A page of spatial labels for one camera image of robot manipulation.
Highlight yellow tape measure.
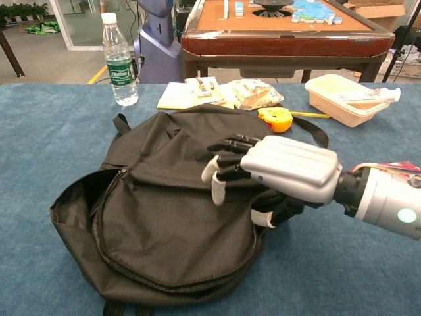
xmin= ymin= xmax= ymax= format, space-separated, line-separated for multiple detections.
xmin=257 ymin=107 xmax=331 ymax=134

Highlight blue felt table cloth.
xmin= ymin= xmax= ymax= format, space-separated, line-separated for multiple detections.
xmin=0 ymin=82 xmax=421 ymax=316

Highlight bread in clear bag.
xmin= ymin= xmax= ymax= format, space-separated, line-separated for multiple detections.
xmin=218 ymin=78 xmax=285 ymax=111

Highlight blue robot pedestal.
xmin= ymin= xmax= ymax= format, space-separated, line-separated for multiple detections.
xmin=134 ymin=0 xmax=183 ymax=84

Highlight black fabric backpack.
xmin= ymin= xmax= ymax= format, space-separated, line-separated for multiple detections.
xmin=49 ymin=103 xmax=330 ymax=316

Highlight red pink snack pouch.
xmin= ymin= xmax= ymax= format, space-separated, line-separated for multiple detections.
xmin=381 ymin=160 xmax=421 ymax=189

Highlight cardboard box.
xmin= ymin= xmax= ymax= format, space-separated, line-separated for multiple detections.
xmin=341 ymin=0 xmax=407 ymax=32

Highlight brown mahjong table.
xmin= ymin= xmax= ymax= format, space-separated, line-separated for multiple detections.
xmin=180 ymin=0 xmax=396 ymax=83

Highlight black tripod stand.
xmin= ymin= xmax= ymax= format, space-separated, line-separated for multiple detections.
xmin=381 ymin=0 xmax=421 ymax=83

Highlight green cloth on floor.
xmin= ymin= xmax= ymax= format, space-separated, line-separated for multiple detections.
xmin=25 ymin=20 xmax=61 ymax=35

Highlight razor in blister card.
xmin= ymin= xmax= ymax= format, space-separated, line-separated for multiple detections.
xmin=184 ymin=76 xmax=236 ymax=109

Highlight beige plastic food container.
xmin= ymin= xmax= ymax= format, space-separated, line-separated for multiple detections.
xmin=304 ymin=74 xmax=392 ymax=128

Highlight white plastic basket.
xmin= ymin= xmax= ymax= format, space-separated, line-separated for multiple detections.
xmin=378 ymin=44 xmax=421 ymax=78

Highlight blue mahjong tile pile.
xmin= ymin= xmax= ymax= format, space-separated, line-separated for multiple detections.
xmin=291 ymin=0 xmax=343 ymax=26

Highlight dark wooden table leg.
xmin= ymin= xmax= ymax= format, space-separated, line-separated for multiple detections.
xmin=0 ymin=28 xmax=26 ymax=78

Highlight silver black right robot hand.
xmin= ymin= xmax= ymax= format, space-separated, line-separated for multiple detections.
xmin=201 ymin=134 xmax=343 ymax=229

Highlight white toothpaste tube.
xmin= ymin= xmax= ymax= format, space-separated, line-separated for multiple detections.
xmin=335 ymin=87 xmax=402 ymax=105

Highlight pale yellow paper pad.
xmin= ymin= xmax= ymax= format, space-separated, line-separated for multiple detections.
xmin=157 ymin=81 xmax=236 ymax=111

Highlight row of potted plants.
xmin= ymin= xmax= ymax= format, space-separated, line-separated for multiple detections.
xmin=0 ymin=2 xmax=49 ymax=29

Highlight clear plastic water bottle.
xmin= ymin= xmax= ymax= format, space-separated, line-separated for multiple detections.
xmin=101 ymin=12 xmax=139 ymax=107

